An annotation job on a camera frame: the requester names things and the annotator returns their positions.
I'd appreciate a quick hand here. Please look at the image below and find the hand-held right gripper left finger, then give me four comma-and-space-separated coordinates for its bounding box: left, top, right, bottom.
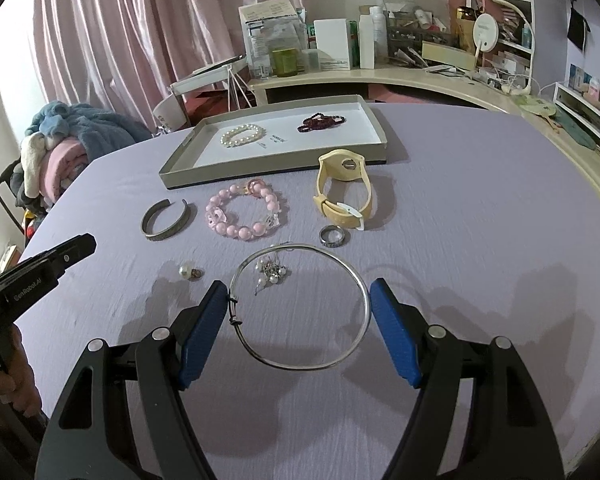
35, 280, 231, 480

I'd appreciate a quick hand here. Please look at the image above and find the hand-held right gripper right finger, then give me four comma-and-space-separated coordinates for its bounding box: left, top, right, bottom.
369, 277, 566, 480

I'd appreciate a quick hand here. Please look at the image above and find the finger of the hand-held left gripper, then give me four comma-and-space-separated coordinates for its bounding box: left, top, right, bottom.
45, 233, 98, 274

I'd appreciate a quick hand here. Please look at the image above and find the thin silver bangle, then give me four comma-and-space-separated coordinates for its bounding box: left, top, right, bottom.
228, 244, 371, 372

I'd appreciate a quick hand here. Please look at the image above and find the metal cuff bracelet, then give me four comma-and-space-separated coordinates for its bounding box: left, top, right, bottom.
141, 199, 190, 242

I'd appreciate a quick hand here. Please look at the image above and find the pink bead bracelet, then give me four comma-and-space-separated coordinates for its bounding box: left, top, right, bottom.
205, 178, 287, 242

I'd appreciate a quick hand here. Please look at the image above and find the wooden bracelet stand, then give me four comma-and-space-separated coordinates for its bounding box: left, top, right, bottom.
314, 150, 376, 232

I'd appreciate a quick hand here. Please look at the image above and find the grey shallow tray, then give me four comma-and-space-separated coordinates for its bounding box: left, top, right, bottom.
159, 94, 388, 191

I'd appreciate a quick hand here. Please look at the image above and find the person's left hand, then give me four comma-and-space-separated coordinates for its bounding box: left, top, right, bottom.
0, 326, 44, 418

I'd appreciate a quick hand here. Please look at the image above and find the pink blanket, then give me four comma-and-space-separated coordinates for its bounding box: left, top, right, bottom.
30, 140, 88, 201

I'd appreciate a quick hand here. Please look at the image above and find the cluster of silver earrings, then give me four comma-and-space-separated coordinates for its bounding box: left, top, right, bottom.
252, 255, 291, 297

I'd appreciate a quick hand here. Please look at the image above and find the blue fleece blanket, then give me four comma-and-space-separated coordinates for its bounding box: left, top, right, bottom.
27, 101, 153, 161

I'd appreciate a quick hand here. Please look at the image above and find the round white appliance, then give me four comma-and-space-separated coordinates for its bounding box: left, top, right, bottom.
152, 95, 191, 133

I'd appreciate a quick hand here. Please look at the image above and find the flat white box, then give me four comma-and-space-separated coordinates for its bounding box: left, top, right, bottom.
170, 55, 248, 98

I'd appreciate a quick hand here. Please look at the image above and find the pink curtain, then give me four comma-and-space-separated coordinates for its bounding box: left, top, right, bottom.
30, 0, 306, 126

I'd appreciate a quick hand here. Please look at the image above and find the cream curved desk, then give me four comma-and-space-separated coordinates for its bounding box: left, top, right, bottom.
250, 67, 600, 211

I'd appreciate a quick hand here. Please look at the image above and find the green hand fan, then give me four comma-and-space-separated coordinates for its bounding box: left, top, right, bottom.
520, 100, 561, 131

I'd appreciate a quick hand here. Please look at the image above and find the green glass jar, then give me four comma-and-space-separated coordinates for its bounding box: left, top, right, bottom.
271, 47, 301, 78

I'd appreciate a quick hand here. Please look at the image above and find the white bottle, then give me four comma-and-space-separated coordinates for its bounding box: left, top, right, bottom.
359, 6, 385, 70

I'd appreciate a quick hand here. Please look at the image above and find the tall white box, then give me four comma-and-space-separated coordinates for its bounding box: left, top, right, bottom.
313, 19, 353, 72

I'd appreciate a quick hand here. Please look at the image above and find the clear cosmetics organizer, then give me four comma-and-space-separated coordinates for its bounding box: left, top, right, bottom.
372, 0, 453, 58

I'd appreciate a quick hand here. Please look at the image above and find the gold box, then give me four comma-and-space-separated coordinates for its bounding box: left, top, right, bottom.
455, 6, 481, 51

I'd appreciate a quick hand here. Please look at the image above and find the round white mirror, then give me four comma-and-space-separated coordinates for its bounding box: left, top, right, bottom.
472, 12, 498, 68

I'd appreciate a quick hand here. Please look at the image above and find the white desk lamp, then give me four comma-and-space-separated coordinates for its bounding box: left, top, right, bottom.
490, 0, 538, 96

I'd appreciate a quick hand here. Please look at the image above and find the silver finger ring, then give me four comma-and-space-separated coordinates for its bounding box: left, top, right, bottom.
319, 225, 347, 249

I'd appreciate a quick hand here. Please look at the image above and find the white pearl bracelet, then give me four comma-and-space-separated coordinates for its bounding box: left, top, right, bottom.
220, 124, 267, 150

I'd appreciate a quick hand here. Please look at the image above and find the dark red bead bracelet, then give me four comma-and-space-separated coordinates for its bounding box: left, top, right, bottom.
298, 114, 347, 134

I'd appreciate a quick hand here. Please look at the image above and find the black drawstring pouch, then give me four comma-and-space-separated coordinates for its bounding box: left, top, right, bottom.
566, 0, 588, 52

